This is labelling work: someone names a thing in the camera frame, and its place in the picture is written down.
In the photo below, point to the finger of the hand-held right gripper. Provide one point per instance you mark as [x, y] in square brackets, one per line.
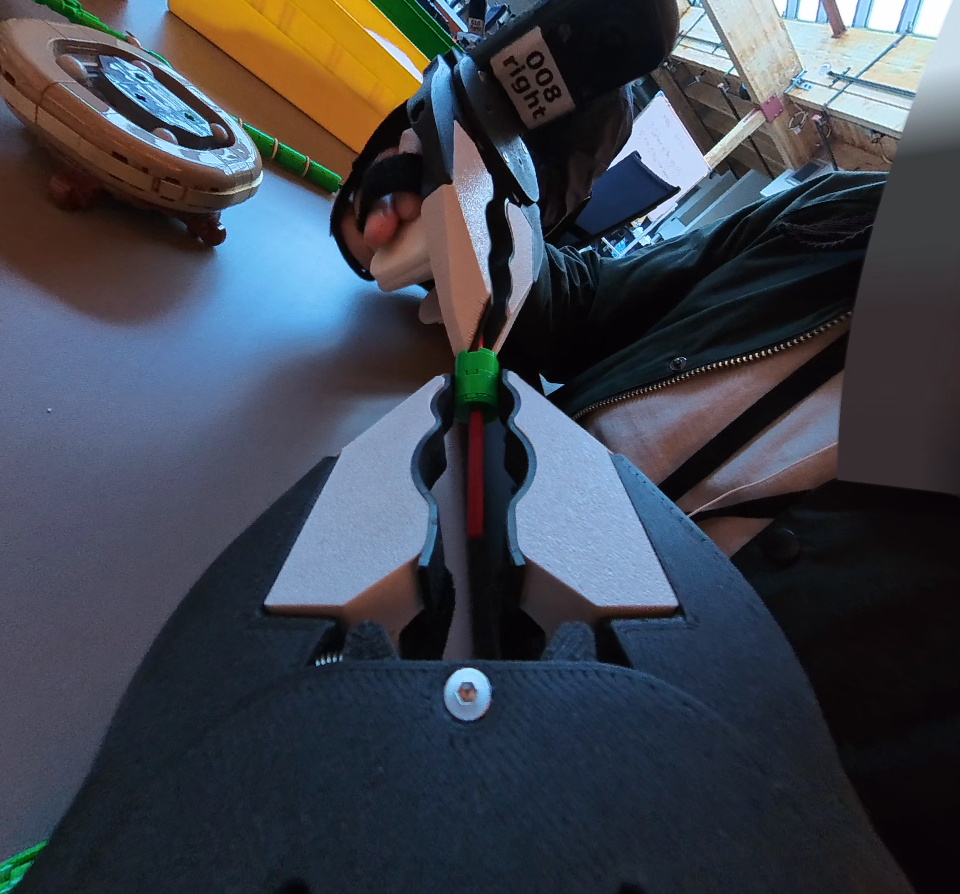
[457, 249]
[525, 256]

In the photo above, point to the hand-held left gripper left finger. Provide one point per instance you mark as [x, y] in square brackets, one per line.
[345, 534]

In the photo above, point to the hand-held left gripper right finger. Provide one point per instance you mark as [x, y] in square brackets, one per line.
[592, 534]

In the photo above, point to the red axle rod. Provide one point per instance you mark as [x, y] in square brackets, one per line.
[475, 489]

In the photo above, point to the green round brick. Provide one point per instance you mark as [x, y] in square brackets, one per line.
[476, 380]

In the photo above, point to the person's right forearm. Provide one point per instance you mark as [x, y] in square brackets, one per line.
[637, 286]

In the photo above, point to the grey desk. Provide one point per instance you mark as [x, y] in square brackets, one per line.
[187, 384]

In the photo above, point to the person's right hand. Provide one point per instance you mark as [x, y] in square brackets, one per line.
[386, 223]

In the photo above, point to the dark blue chair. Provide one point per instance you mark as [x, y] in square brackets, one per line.
[626, 193]

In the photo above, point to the whiteboard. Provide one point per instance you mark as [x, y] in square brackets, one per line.
[667, 144]

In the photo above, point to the person's light shirt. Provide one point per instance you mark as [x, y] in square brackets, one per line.
[712, 429]

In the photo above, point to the green bamboo brick stalk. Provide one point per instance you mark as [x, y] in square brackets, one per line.
[19, 864]
[300, 163]

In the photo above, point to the green storage bin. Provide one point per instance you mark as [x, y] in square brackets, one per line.
[405, 1]

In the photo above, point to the person's dark jacket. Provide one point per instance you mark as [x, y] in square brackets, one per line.
[750, 324]

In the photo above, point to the yellow storage bin stack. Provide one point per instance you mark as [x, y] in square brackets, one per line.
[262, 31]

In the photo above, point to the tan round pot model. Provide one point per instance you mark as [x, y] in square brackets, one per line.
[127, 114]

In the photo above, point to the wooden frame structure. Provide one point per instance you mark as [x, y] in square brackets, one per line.
[750, 24]

